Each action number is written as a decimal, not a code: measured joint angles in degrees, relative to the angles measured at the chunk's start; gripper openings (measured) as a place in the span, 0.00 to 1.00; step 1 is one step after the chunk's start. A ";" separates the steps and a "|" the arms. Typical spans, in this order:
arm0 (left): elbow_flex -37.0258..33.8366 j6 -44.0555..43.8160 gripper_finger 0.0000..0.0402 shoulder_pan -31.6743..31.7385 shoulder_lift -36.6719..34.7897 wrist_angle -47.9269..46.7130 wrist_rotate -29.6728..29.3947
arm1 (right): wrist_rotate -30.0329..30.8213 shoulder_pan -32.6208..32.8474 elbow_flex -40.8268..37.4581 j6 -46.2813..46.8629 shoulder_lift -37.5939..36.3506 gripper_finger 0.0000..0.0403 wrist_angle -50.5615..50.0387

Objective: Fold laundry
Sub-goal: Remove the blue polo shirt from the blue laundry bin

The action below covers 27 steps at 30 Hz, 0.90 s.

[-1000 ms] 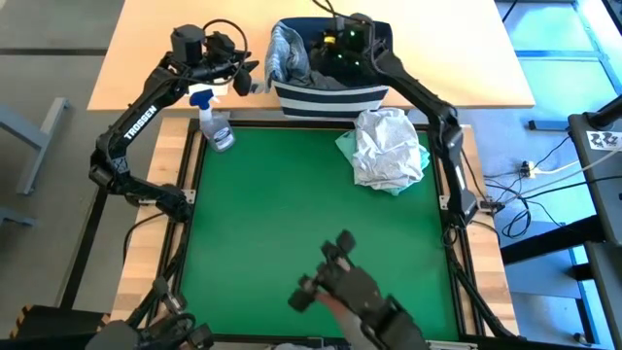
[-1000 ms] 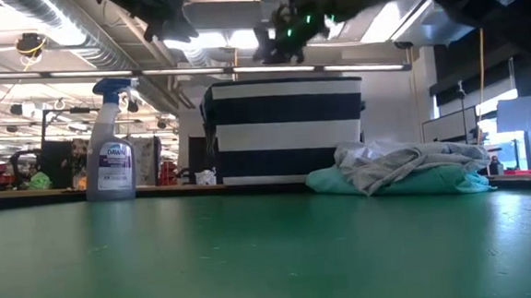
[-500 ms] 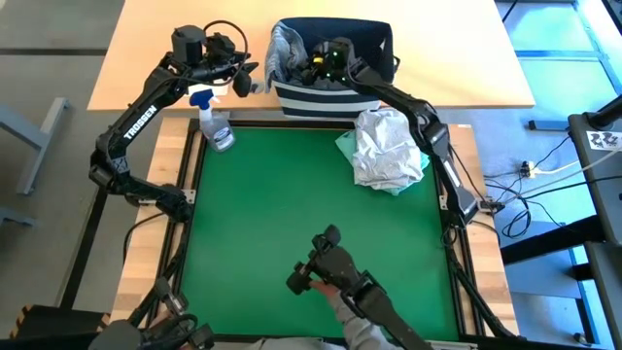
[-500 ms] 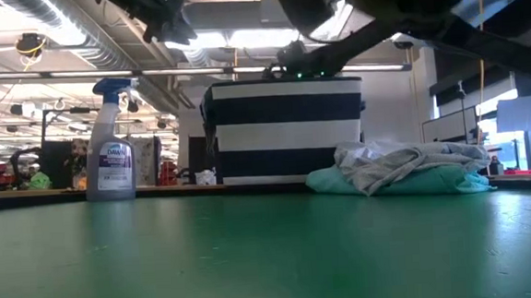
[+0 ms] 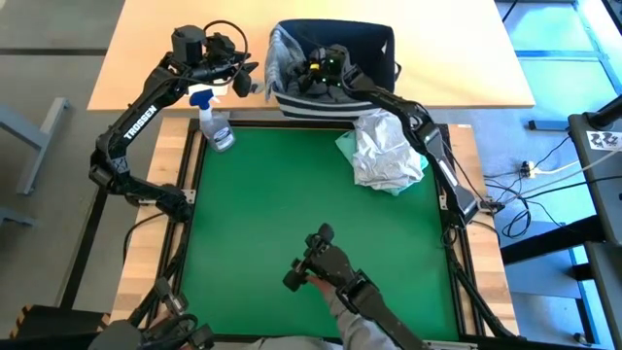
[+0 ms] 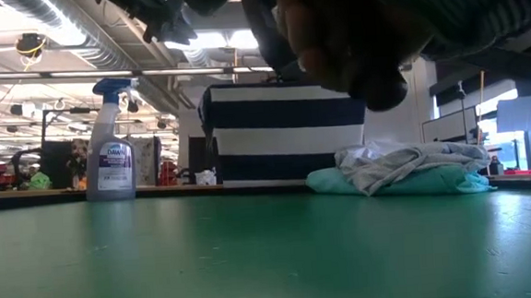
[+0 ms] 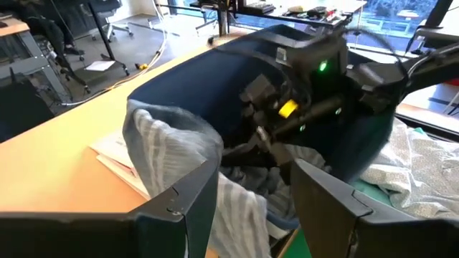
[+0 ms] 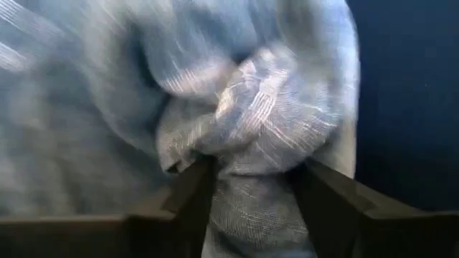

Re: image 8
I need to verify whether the dark grey striped garment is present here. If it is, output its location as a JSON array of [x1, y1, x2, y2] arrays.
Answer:
[[0, 0, 361, 258]]

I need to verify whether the navy striped laundry basket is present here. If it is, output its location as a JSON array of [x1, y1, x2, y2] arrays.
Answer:
[[346, 0, 459, 213]]

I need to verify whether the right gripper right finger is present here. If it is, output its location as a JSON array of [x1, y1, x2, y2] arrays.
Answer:
[[290, 159, 426, 258]]

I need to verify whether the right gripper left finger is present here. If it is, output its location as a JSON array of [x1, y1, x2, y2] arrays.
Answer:
[[125, 157, 218, 258]]

